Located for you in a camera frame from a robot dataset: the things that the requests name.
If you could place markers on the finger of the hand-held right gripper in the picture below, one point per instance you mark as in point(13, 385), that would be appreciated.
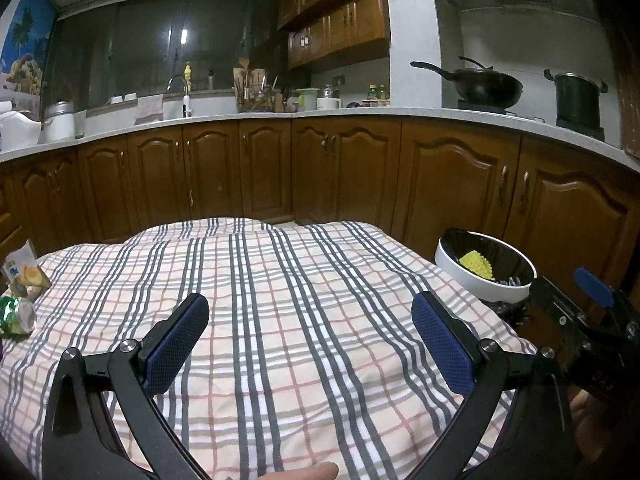
point(555, 305)
point(595, 287)

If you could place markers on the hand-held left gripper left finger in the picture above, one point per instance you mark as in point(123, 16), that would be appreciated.
point(170, 355)

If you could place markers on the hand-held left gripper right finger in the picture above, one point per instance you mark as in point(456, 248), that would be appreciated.
point(442, 345)

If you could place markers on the white bin with black bag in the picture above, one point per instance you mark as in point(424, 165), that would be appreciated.
point(465, 285)

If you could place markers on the yellow plastic wrapper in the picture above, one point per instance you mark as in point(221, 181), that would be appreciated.
point(477, 265)

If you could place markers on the person's right hand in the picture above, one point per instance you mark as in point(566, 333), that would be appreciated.
point(587, 430)

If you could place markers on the person's left hand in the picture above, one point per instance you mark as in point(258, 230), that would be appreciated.
point(305, 474)

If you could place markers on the brown wooden cabinet door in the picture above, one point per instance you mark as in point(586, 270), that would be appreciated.
point(450, 195)
point(575, 220)
point(212, 175)
point(367, 175)
point(311, 175)
point(47, 205)
point(265, 170)
point(105, 190)
point(157, 180)

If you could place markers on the plaid blanket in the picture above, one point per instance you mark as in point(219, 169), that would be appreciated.
point(300, 310)

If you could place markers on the black induction cooker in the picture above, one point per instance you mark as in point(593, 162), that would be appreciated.
point(580, 132)

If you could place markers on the crumpled green snack packet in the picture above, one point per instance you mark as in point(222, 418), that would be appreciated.
point(15, 315)

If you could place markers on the snack packets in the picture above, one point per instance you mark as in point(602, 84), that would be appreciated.
point(25, 270)

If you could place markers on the black stock pot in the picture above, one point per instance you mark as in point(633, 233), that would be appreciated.
point(577, 100)

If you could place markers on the gas stove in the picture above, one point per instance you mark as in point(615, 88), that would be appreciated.
point(490, 109)

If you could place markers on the black wok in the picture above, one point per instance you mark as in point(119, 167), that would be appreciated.
point(487, 87)

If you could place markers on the brown wooden kitchen cabinets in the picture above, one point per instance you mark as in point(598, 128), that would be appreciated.
point(425, 115)

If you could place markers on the white hanging towel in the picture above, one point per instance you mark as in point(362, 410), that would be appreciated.
point(149, 110)

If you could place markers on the chrome sink faucet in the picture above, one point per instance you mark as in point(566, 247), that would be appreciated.
point(186, 105)

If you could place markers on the green glass bottle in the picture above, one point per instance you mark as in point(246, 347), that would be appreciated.
point(383, 92)
point(373, 92)

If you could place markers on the white bowl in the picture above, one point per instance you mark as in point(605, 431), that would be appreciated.
point(131, 97)
point(115, 100)

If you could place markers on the white mug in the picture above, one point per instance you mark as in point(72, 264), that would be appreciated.
point(327, 103)

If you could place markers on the metal kettle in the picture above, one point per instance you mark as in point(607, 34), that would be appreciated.
point(329, 92)

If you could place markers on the rack with wooden utensils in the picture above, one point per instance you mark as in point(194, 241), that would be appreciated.
point(252, 90)

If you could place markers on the yellow dish soap bottle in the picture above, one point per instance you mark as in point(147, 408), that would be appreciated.
point(188, 77)

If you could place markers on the white green jar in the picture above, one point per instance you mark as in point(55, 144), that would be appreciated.
point(306, 100)

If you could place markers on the dark kitchen window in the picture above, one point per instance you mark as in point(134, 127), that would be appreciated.
point(140, 45)

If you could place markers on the brown wooden wall cabinet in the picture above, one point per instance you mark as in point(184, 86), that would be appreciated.
point(340, 15)

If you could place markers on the tropical wall poster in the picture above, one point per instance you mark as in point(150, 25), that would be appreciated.
point(25, 40)

